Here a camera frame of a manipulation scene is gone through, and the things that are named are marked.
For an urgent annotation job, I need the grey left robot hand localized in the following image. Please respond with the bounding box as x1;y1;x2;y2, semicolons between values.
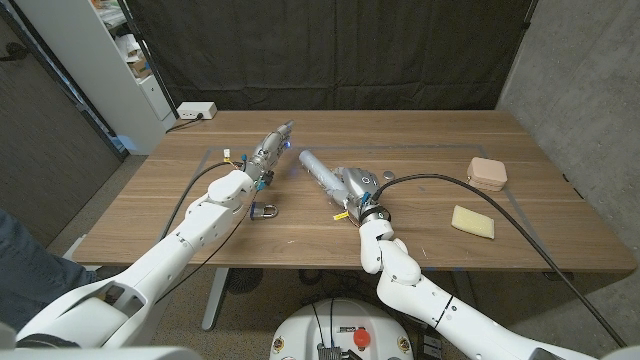
245;118;295;190

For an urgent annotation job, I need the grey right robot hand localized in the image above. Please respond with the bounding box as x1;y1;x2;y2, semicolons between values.
332;166;385;225

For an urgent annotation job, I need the plastic wrap roll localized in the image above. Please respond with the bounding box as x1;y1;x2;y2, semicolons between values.
298;148;351;206

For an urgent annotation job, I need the white power strip box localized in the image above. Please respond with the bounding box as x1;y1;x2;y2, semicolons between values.
176;101;219;121

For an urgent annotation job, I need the pink jewelry box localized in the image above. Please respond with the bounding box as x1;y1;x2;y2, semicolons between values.
466;156;509;193

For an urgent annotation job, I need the cardboard box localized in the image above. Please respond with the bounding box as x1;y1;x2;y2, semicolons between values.
127;57;153;79

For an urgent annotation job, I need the silver padlock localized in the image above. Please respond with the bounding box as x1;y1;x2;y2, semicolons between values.
248;200;279;222

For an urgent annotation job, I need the yellow sponge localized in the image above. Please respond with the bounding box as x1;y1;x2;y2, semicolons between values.
450;204;496;240

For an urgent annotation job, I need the black backdrop curtain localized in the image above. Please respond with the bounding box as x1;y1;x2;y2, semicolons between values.
124;0;539;112

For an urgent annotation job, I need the black round floor object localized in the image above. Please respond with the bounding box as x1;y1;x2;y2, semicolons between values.
225;268;265;295

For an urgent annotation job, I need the black backdrop stand pole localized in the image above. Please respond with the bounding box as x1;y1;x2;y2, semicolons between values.
497;0;540;109
117;0;180;120

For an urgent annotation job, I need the white robot torso base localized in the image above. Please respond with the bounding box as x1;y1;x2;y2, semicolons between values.
269;298;415;360

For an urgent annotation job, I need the black floor power strip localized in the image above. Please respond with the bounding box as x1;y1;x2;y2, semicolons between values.
417;332;444;360

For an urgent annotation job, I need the white shelf cabinet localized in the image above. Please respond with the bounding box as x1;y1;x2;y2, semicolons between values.
14;0;177;156

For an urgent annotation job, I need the person in blue jeans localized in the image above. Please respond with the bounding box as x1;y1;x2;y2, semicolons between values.
0;209;99;341

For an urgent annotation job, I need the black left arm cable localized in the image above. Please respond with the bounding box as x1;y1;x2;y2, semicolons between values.
159;160;246;246

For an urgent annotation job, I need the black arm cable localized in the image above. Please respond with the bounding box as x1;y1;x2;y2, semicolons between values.
159;160;246;246
372;173;629;349

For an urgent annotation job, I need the black power strip cable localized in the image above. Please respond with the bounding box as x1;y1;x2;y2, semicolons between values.
165;113;205;134

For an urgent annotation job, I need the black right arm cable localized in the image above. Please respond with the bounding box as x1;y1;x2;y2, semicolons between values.
372;173;629;349

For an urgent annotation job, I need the black door handle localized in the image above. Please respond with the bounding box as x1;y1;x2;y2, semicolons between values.
0;42;29;62

